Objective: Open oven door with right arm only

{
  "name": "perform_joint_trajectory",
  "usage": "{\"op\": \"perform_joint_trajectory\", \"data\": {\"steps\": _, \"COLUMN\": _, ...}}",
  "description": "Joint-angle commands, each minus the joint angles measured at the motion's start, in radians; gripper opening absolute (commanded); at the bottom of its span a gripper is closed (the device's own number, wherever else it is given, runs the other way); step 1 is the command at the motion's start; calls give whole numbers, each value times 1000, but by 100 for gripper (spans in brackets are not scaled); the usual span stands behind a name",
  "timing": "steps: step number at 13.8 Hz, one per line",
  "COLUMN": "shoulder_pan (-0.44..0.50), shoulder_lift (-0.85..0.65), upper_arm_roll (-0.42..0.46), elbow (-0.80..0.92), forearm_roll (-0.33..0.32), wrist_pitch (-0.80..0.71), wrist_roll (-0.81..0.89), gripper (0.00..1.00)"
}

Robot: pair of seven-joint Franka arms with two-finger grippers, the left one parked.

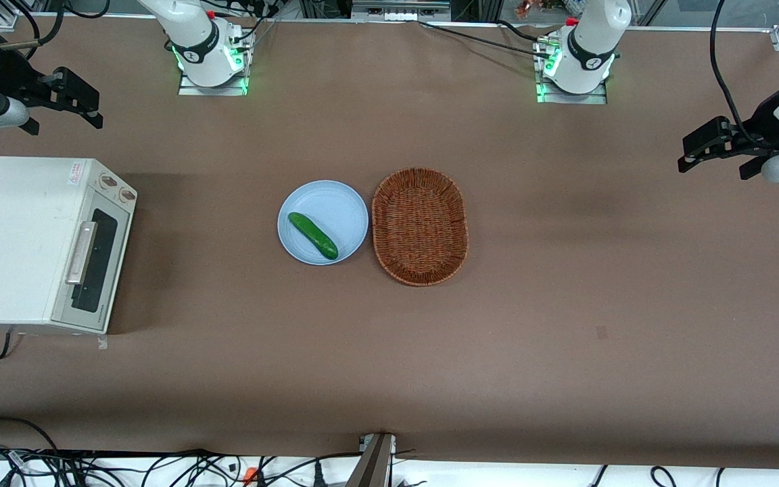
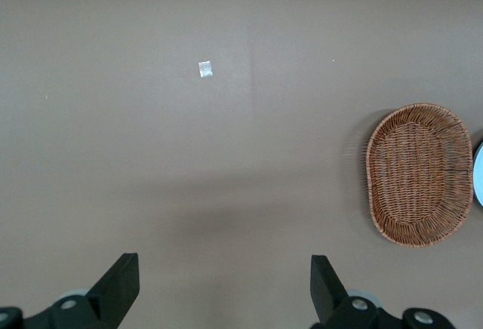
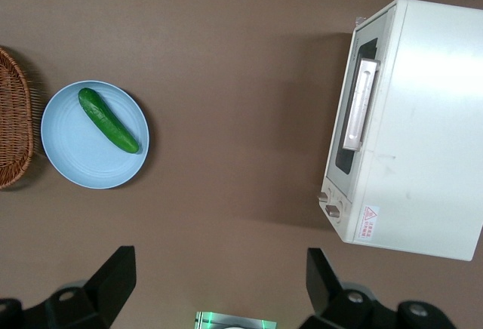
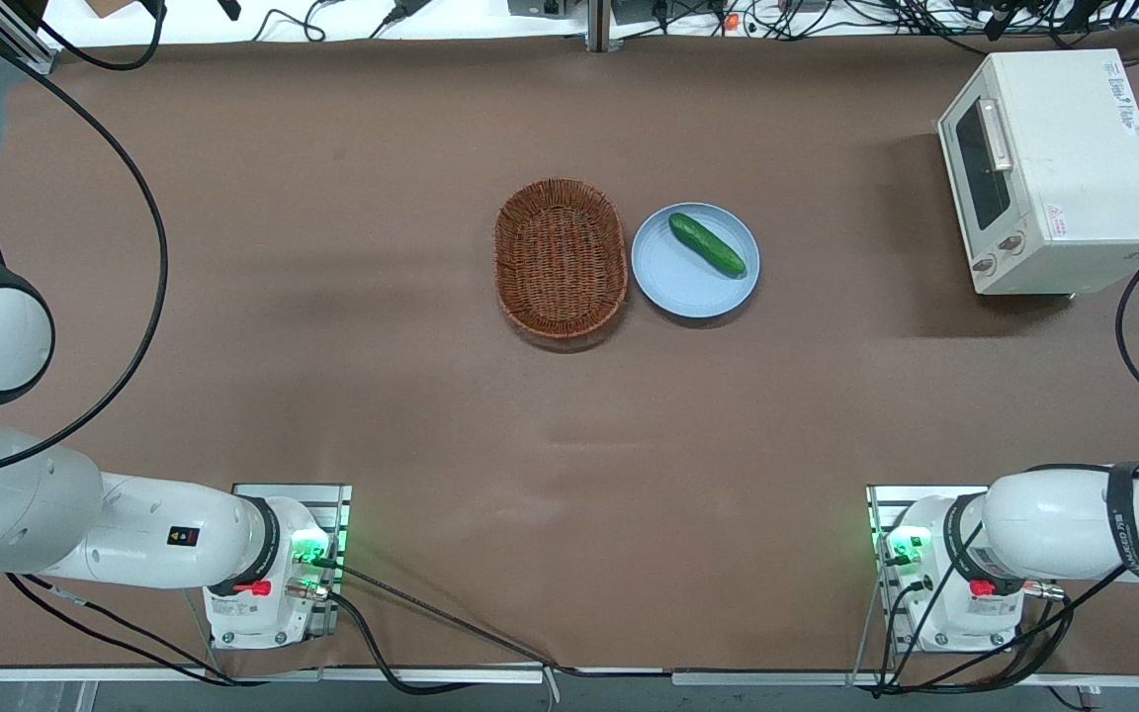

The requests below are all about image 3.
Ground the white toaster oven body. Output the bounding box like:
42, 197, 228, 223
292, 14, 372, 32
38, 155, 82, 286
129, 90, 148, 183
319, 0, 483, 263

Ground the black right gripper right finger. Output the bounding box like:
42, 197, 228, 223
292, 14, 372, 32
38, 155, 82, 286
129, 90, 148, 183
297, 248, 460, 329

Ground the brown wicker basket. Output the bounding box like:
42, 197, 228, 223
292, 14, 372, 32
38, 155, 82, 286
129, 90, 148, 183
0, 45, 34, 190

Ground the green cucumber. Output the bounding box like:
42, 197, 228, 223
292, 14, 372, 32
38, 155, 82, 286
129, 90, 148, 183
78, 87, 140, 155

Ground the oven door with silver handle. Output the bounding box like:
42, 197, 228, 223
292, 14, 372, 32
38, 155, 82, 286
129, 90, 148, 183
323, 2, 398, 186

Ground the light blue round plate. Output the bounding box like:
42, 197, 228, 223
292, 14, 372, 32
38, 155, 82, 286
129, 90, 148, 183
40, 79, 151, 190

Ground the metal base plate of right arm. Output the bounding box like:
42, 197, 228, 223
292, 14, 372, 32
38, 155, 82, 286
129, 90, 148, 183
194, 309, 277, 329

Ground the red warning sticker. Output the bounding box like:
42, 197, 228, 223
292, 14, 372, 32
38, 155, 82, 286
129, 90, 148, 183
358, 204, 379, 241

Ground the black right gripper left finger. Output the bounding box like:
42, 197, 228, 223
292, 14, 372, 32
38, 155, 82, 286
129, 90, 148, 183
0, 245, 136, 329

